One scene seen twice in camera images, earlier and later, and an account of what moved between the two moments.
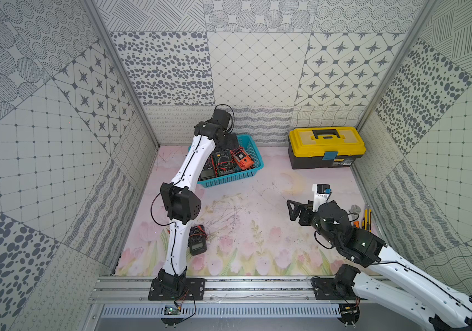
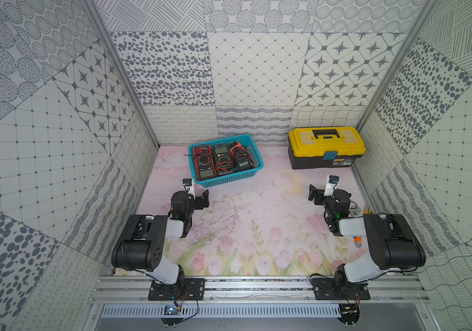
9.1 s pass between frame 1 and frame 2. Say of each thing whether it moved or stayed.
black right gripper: moved
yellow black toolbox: stayed
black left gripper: moved
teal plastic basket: stayed
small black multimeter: moved
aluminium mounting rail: stayed
